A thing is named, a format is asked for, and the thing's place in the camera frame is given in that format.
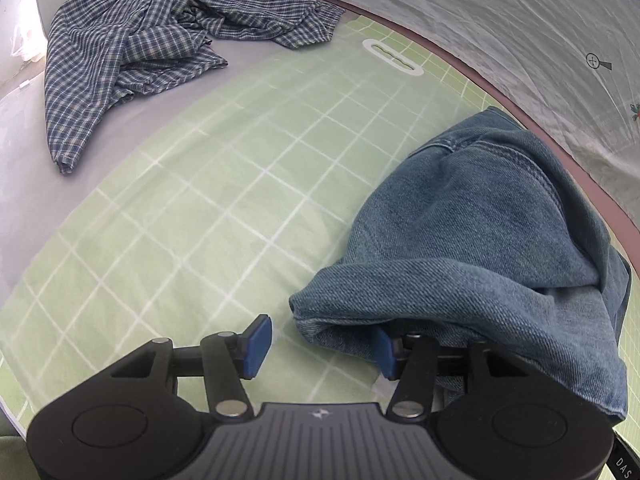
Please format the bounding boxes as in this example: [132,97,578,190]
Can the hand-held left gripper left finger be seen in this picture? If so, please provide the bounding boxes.
[102,314,273,420]

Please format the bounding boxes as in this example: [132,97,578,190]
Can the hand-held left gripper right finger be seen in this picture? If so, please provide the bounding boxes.
[374,327,533,420]

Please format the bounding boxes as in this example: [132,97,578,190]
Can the blue denim jeans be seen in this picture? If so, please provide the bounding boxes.
[289,107,632,421]

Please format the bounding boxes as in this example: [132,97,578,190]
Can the green grid mat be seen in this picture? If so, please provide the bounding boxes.
[0,14,640,441]

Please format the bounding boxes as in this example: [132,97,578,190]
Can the blue plaid shirt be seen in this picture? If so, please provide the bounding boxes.
[44,0,347,176]

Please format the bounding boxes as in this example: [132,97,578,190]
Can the grey printed sheet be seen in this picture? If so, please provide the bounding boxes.
[232,0,640,211]

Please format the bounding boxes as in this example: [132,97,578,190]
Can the black strap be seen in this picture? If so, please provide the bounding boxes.
[607,430,640,480]

